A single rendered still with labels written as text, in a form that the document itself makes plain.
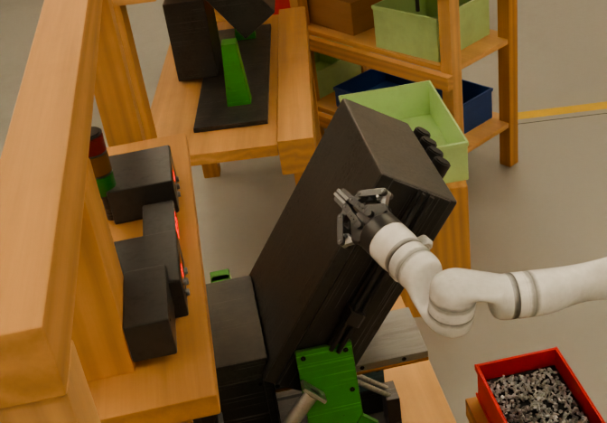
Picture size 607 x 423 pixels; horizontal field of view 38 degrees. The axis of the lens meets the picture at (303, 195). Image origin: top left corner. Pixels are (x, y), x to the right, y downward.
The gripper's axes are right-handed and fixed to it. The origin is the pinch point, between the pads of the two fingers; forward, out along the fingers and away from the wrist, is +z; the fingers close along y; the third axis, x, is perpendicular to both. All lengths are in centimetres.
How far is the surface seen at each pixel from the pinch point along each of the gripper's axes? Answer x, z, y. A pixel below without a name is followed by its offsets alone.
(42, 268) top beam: -61, -32, 21
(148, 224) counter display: -12.5, 21.8, 27.6
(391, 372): 73, 19, 30
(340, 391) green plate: 34.0, -1.9, 31.9
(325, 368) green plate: 28.8, 0.9, 29.9
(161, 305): -23.4, -7.6, 29.1
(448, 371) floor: 192, 80, 39
